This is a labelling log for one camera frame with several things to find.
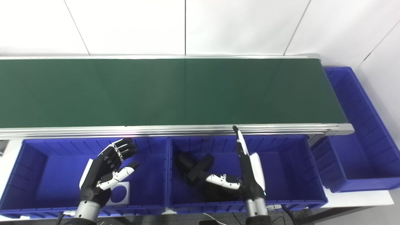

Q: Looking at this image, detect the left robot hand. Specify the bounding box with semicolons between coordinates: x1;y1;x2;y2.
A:
79;138;140;203

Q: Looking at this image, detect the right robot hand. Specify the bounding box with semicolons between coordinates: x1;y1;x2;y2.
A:
200;126;267;201

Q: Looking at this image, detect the black cylinder-on-base part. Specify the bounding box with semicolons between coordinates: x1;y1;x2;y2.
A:
177;152;215;186

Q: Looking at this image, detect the blue bin with black parts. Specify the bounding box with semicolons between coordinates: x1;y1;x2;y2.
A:
169;134;328;216

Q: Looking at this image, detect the blue bin with white plate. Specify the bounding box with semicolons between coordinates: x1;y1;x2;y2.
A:
0;137;171;219

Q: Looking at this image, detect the green conveyor belt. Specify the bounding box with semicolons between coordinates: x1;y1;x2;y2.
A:
0;58;348;128
0;54;355;140

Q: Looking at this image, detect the blue bin at conveyor end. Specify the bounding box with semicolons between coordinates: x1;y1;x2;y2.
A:
311;66;400;193

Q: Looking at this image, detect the white plate with round hole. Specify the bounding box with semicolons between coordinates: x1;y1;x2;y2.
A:
105;181;131;207

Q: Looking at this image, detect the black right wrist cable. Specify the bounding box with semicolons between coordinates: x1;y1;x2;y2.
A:
266;204;298;225

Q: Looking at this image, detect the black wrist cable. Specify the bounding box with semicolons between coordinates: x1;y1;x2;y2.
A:
266;204;298;225
57;212;77;225

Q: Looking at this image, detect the white cable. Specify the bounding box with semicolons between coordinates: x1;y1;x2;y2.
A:
202;213;229;225

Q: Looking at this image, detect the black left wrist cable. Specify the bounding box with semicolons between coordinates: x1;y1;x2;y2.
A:
57;212;77;225

